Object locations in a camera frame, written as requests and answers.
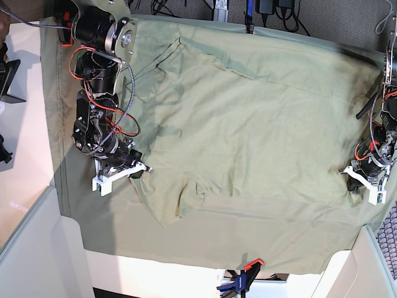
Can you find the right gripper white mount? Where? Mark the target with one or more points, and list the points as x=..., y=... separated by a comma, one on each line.
x=123, y=159

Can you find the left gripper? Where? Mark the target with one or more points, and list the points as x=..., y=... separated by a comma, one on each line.
x=370, y=166

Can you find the light green T-shirt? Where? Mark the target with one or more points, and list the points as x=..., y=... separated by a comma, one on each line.
x=247, y=125

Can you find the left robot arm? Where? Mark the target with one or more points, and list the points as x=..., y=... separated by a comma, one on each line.
x=381, y=107

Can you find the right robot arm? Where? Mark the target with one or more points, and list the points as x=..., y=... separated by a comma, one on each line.
x=101, y=64

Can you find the green table cover cloth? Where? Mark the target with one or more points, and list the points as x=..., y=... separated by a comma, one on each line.
x=289, y=238

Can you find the black object table edge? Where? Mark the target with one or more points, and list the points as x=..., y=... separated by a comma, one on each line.
x=5, y=156

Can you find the blue orange clamp bottom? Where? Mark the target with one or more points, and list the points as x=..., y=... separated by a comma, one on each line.
x=242, y=281

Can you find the orange black clamp left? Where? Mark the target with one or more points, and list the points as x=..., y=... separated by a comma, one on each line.
x=64, y=20

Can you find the black tablet stand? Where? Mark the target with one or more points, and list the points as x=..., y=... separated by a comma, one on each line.
x=8, y=71

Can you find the black power adapter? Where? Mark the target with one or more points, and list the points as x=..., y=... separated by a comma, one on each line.
x=265, y=7

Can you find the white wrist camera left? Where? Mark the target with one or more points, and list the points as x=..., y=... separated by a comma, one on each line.
x=377, y=195

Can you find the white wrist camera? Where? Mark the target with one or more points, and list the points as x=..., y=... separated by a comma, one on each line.
x=377, y=195
x=103, y=185

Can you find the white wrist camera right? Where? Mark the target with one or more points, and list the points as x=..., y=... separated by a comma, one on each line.
x=103, y=185

